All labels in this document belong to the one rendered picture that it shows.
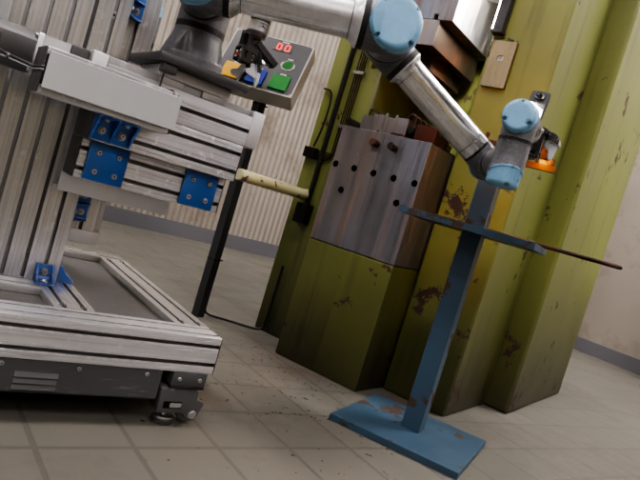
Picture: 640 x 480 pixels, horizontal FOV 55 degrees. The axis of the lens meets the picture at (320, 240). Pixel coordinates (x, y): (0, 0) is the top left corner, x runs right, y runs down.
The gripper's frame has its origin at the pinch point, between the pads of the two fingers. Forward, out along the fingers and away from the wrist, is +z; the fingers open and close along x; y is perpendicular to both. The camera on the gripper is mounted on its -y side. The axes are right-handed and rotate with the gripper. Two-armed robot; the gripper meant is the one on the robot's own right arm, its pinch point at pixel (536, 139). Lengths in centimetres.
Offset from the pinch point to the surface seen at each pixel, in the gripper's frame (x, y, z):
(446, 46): -50, -37, 54
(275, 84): -106, -6, 35
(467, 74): -46, -35, 79
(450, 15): -48, -45, 43
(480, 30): -43, -49, 67
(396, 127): -56, -2, 44
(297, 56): -106, -21, 45
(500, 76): -27, -29, 52
